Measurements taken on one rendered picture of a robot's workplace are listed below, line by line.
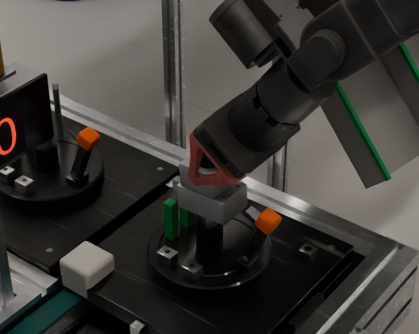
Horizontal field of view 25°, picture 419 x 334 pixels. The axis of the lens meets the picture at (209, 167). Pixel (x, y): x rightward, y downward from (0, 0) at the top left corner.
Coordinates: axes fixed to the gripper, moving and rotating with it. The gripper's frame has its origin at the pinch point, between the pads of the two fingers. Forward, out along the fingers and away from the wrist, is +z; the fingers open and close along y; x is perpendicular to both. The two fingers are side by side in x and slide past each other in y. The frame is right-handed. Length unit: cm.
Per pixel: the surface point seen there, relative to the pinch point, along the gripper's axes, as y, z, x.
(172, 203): 1.5, 7.2, 0.3
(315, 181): -32.8, 22.8, 9.6
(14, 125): 17.7, -3.3, -13.7
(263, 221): 0.9, -2.0, 8.0
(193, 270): 5.6, 6.4, 7.3
